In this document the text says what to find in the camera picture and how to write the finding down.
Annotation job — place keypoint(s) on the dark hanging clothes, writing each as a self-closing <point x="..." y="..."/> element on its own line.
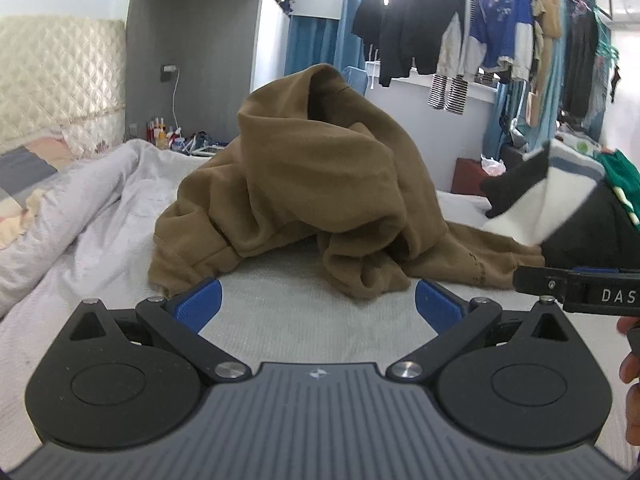
<point x="589" y="57"/>

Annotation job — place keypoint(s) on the green garment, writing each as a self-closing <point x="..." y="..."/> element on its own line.
<point x="623" y="178"/>

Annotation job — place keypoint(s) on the black hanging jacket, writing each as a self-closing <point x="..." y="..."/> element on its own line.
<point x="404" y="35"/>

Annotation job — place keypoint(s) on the red box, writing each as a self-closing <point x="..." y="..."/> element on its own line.
<point x="468" y="176"/>

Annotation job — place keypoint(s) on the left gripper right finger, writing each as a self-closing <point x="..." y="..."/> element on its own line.
<point x="461" y="326"/>

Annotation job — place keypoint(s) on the wall charger with white cable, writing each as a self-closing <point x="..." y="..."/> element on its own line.
<point x="170" y="72"/>

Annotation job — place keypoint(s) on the light blue chair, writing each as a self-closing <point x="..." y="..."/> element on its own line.
<point x="356" y="78"/>

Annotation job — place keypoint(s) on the striped hanging garment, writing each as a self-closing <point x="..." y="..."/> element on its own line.
<point x="448" y="94"/>

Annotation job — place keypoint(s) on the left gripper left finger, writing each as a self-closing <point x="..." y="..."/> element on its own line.
<point x="174" y="325"/>

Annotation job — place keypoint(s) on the blue and white hanging jacket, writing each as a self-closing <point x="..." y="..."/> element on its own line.
<point x="501" y="38"/>

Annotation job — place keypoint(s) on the cream quilted headboard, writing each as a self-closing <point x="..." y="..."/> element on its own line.
<point x="63" y="76"/>

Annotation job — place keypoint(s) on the brown hooded sweatshirt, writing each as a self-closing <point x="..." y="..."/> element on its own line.
<point x="315" y="159"/>

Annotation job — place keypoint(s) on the right hand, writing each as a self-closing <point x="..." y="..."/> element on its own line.
<point x="629" y="375"/>

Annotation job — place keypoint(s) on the blue curtain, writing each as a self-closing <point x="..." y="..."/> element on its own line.
<point x="320" y="32"/>

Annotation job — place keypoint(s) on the patterned pillow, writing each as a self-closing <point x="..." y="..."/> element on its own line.
<point x="26" y="174"/>

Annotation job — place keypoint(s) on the bottles on nightstand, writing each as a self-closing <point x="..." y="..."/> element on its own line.
<point x="164" y="137"/>

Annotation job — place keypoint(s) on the white quilt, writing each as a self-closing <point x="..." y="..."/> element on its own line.
<point x="122" y="191"/>

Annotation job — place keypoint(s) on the black and white fleece garment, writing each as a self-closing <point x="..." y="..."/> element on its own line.
<point x="559" y="200"/>

